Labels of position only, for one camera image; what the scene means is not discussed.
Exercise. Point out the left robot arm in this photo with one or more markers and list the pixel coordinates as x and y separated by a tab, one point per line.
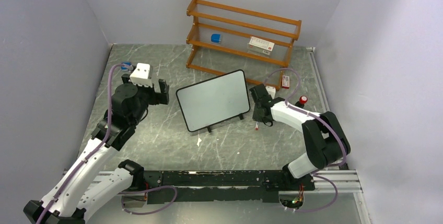
72	200

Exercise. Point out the aluminium frame rail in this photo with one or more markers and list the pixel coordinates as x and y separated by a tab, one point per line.
350	199

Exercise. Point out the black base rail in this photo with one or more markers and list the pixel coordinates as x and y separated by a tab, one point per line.
237	185

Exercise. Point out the red emergency stop button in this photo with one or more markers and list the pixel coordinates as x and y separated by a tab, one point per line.
301	102

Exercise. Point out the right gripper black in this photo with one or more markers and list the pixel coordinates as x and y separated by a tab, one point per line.
256	117

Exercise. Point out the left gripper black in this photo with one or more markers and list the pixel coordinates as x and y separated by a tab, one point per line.
156	97

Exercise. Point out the wooden two-tier rack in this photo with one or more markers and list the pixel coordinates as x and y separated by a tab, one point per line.
237	25

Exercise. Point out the white red box on rack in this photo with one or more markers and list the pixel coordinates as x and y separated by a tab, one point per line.
261	46

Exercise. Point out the whiteboard with black frame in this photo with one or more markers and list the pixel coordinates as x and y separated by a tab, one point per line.
214	100

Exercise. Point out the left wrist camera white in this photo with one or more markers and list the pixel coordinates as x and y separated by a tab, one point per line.
141	75

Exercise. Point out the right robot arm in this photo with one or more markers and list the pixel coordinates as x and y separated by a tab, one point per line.
325	141

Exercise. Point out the blue eraser on rack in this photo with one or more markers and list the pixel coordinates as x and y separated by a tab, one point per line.
216	38

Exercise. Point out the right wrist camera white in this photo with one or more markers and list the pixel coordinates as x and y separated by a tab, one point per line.
271	91

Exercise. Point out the small red white box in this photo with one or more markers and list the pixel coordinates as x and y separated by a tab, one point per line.
285	82

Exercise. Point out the blue eraser on table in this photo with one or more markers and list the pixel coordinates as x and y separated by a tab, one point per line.
126	67

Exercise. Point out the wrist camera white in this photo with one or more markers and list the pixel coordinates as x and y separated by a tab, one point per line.
141	75
271	91

